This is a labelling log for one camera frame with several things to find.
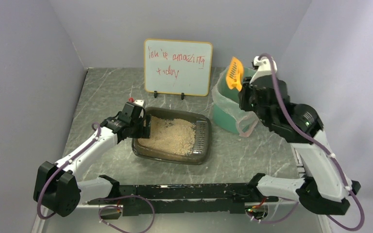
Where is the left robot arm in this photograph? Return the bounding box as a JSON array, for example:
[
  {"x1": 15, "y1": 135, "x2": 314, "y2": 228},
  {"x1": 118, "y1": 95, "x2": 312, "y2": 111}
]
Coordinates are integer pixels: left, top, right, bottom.
[{"x1": 33, "y1": 100, "x2": 151, "y2": 219}]

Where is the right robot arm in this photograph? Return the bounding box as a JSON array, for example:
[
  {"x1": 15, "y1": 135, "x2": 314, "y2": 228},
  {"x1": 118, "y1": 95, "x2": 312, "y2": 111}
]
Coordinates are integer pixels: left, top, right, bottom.
[{"x1": 238, "y1": 75, "x2": 350, "y2": 216}]

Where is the dark grey litter box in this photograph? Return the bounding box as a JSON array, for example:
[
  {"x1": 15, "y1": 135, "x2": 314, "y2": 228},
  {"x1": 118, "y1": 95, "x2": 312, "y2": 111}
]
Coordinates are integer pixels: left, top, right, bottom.
[{"x1": 132, "y1": 107, "x2": 212, "y2": 165}]

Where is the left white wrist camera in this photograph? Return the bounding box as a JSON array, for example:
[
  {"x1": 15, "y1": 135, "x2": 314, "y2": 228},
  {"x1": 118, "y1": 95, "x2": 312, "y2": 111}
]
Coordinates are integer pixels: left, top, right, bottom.
[{"x1": 128, "y1": 98, "x2": 146, "y2": 108}]

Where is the green trash bin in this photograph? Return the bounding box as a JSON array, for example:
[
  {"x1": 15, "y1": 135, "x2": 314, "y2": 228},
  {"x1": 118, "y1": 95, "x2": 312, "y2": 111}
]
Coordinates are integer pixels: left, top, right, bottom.
[{"x1": 213, "y1": 66, "x2": 258, "y2": 134}]

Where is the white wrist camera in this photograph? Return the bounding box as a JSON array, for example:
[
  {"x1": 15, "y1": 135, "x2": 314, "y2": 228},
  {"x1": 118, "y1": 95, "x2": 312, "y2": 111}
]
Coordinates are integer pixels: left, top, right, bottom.
[
  {"x1": 250, "y1": 56, "x2": 277, "y2": 84},
  {"x1": 128, "y1": 98, "x2": 146, "y2": 108}
]

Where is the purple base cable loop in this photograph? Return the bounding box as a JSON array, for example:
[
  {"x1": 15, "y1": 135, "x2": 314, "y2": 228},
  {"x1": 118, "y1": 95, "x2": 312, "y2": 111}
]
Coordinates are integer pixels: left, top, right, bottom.
[{"x1": 98, "y1": 194, "x2": 157, "y2": 233}]

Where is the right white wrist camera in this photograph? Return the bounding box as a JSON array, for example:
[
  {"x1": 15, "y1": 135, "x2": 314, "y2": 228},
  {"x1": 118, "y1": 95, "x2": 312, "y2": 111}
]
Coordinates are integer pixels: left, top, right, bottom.
[{"x1": 250, "y1": 56, "x2": 277, "y2": 84}]

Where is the whiteboard with red writing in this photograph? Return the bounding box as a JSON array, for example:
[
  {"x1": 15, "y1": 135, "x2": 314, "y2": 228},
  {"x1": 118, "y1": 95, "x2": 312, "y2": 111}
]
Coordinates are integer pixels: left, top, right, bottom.
[{"x1": 144, "y1": 38, "x2": 213, "y2": 97}]

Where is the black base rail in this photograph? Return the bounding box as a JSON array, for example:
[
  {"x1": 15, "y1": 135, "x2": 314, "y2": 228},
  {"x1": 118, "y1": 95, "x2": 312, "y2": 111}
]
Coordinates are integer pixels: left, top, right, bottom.
[{"x1": 95, "y1": 180, "x2": 267, "y2": 216}]

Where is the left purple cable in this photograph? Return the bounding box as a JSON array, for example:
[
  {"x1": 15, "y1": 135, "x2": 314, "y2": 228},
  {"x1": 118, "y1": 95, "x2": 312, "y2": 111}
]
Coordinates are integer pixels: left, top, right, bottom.
[{"x1": 36, "y1": 122, "x2": 102, "y2": 220}]

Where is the yellow litter scoop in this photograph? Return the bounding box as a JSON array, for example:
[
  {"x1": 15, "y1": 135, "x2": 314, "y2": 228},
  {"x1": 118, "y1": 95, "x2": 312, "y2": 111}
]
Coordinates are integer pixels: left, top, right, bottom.
[{"x1": 225, "y1": 57, "x2": 244, "y2": 92}]

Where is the translucent pink bin liner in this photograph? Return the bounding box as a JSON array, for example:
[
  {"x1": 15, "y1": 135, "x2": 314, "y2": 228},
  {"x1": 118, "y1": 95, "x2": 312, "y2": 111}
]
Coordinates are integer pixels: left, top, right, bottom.
[{"x1": 211, "y1": 66, "x2": 259, "y2": 138}]

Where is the beige cat litter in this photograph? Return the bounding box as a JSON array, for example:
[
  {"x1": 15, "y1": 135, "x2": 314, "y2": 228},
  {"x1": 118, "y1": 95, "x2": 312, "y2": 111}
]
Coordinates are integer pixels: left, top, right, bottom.
[{"x1": 138, "y1": 116, "x2": 196, "y2": 155}]

